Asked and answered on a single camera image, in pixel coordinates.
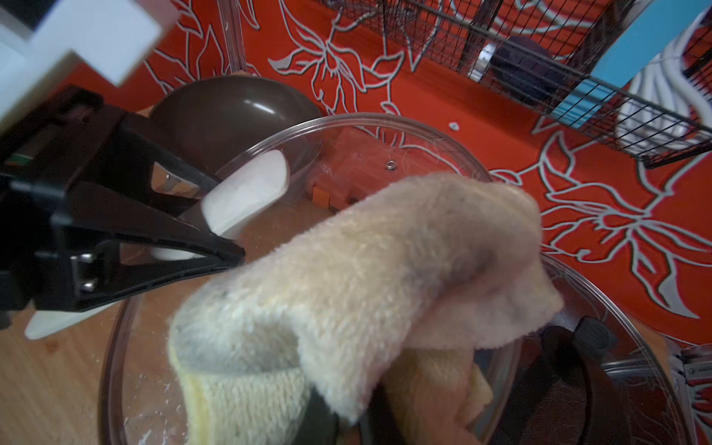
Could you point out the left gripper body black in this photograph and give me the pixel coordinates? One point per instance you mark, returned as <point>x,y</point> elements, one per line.
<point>44,156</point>

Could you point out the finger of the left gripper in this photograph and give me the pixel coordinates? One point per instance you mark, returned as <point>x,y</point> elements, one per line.
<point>126,163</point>
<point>102,247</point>

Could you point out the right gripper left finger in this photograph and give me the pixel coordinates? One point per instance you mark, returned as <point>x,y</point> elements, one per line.
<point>319,425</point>

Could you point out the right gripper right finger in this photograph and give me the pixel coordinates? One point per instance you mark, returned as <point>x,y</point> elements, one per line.
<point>378,425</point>

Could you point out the cream yellow cloth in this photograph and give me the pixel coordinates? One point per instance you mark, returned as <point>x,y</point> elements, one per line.
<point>400,290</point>

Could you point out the glass lid with white handle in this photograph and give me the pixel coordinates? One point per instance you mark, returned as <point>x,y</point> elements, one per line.
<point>140,401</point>

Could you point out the orange plastic tool case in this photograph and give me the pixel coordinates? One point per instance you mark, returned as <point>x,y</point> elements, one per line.
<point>354,165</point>

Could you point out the dark blue round object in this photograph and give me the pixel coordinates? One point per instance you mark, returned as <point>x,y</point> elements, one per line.
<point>527,71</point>

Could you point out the light blue box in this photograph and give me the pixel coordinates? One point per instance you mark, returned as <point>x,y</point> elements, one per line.
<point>650,49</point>

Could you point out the dark pan with white handle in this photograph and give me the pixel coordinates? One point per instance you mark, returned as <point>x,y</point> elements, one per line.
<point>219,119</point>

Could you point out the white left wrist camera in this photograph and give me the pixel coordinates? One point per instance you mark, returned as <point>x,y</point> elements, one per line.
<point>42,42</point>

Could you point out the black wire basket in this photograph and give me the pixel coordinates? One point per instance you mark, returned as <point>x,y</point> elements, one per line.
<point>462,36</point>

